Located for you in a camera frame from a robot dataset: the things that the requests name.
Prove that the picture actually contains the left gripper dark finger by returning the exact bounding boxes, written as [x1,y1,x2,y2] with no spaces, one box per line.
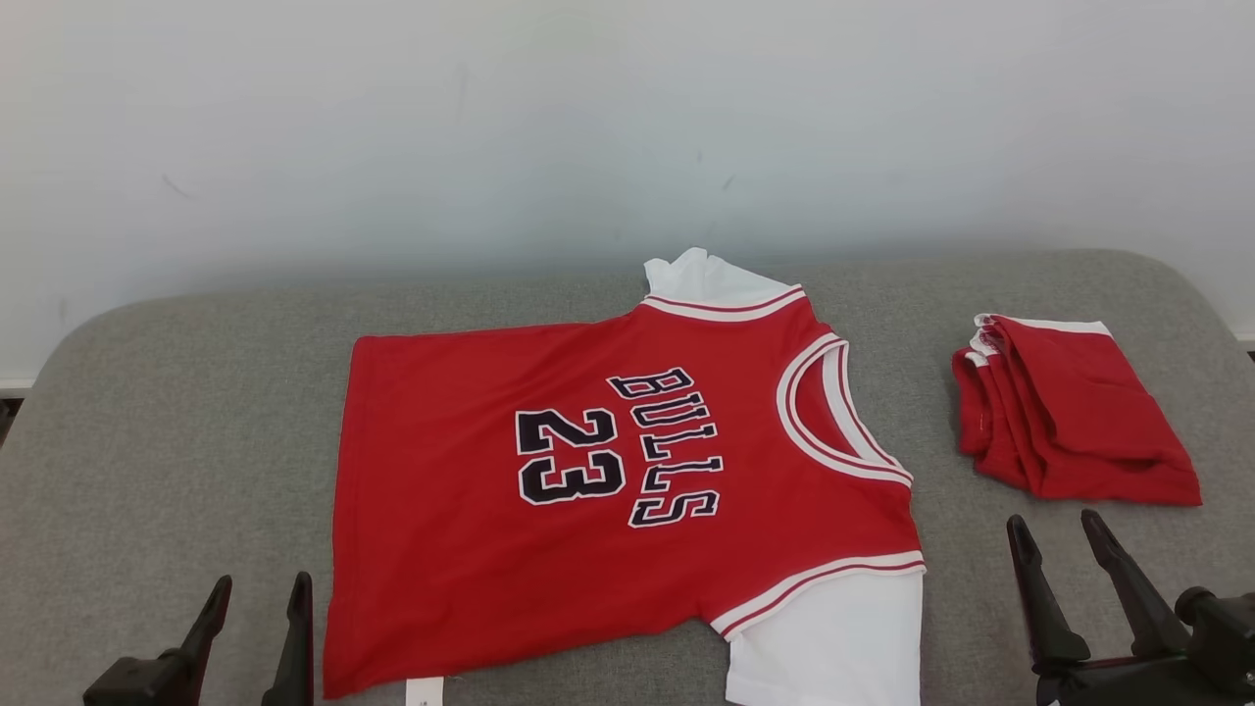
[261,572,315,706]
[172,575,234,678]

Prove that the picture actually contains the red Bulls 23 shorts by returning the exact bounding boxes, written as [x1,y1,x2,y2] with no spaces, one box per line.
[951,314,1203,508]

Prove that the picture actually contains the red Bulls jersey white sleeves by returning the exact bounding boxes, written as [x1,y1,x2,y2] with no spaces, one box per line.
[322,247,928,706]

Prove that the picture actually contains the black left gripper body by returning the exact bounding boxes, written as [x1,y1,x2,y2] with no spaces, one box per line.
[83,652,197,706]

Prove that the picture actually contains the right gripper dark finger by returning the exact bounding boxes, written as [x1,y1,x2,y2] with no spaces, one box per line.
[1081,508,1192,660]
[1007,515,1091,676]

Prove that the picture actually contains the white baseboard strip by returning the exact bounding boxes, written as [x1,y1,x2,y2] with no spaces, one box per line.
[0,331,1255,390]

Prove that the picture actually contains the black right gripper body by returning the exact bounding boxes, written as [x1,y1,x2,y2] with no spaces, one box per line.
[1034,647,1255,706]

